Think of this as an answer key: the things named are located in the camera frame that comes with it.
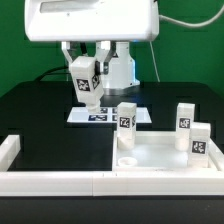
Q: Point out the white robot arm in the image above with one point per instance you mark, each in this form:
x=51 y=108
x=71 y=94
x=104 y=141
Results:
x=121 y=67

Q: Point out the white square tabletop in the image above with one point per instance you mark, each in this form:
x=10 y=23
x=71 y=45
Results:
x=153 y=151

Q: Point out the white U-shaped obstacle fence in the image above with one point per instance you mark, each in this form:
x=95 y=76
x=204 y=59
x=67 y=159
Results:
x=107 y=183

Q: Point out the white marker sheet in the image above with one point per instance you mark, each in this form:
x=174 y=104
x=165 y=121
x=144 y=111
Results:
x=106 y=115

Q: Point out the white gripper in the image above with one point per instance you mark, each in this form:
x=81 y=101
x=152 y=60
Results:
x=106 y=21

